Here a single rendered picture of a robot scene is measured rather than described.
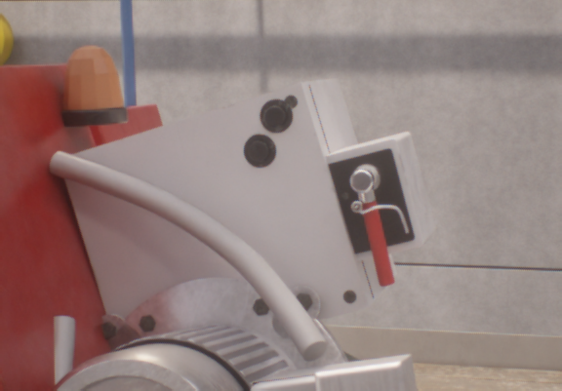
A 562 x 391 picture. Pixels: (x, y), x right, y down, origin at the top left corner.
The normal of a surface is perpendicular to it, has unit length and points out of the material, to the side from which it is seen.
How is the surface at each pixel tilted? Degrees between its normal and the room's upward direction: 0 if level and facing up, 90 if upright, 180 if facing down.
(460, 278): 90
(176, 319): 81
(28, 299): 70
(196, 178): 90
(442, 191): 90
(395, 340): 90
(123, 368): 75
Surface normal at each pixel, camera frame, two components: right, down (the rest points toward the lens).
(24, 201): 0.91, -0.31
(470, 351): -0.22, 0.11
